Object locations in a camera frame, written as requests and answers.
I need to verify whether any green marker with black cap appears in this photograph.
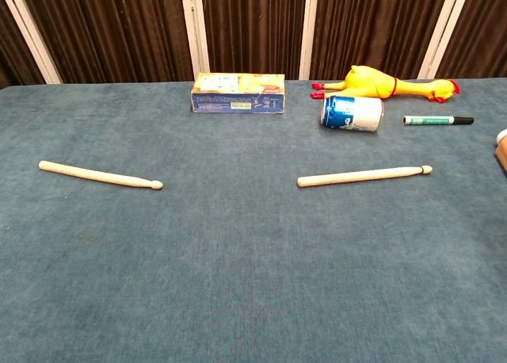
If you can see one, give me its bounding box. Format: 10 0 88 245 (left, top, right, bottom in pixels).
402 115 475 126

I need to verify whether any brown bottle with white cap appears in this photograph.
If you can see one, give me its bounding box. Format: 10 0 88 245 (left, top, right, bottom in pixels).
494 128 507 174

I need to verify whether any brown pleated curtain panel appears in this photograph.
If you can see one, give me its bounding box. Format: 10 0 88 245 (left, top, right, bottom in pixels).
200 0 308 81
0 0 45 89
17 0 194 85
435 0 507 80
311 0 452 81

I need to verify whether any blue and yellow cardboard box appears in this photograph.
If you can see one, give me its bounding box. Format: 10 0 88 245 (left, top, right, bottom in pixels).
191 72 286 115

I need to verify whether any light wooden drumstick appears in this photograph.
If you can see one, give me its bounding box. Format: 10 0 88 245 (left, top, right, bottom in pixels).
38 160 164 191
296 165 433 189

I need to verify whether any blue table cloth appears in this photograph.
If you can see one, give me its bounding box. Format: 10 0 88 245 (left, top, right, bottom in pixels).
0 77 507 363

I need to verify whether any blue and white drink can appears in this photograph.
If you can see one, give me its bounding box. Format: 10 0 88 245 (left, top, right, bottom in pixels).
319 94 385 133

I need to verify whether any yellow rubber chicken toy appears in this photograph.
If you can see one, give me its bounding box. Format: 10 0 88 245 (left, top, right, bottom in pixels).
311 64 462 103

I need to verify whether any white screen frame post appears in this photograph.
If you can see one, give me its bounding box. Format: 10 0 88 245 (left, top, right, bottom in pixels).
417 0 475 80
0 0 63 85
298 0 320 81
179 0 211 81

